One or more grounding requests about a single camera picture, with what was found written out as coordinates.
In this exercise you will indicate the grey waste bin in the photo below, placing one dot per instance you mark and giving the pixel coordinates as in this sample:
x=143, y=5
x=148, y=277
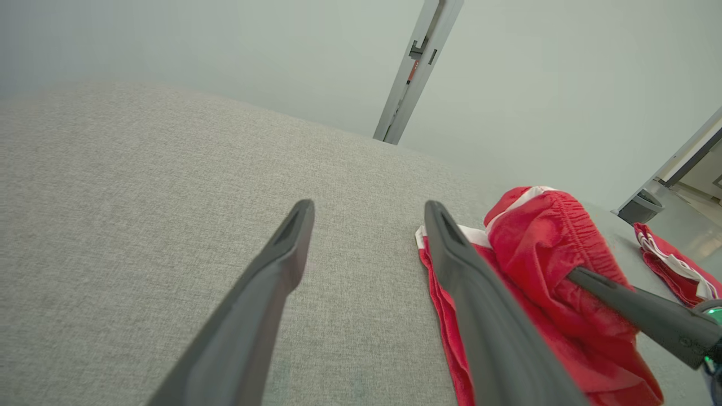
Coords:
x=640, y=208

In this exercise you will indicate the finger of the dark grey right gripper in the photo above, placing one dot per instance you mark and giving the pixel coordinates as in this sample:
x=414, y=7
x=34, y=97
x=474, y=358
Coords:
x=654, y=318

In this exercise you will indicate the grey metal partition post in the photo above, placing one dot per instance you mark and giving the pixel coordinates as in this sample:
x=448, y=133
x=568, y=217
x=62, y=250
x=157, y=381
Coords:
x=420, y=56

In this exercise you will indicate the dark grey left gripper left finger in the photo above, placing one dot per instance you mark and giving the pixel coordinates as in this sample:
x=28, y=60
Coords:
x=242, y=344

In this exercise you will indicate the red shorts white trim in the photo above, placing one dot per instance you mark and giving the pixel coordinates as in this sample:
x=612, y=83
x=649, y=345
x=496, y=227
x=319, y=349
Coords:
x=541, y=242

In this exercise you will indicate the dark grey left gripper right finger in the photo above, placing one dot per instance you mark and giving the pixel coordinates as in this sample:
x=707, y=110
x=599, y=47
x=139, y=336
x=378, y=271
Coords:
x=502, y=349

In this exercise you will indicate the red white basketball jersey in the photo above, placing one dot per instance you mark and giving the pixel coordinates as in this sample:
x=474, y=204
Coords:
x=665, y=270

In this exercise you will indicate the grey door frame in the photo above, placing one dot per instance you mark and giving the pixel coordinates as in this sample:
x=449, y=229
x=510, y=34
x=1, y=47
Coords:
x=694, y=149

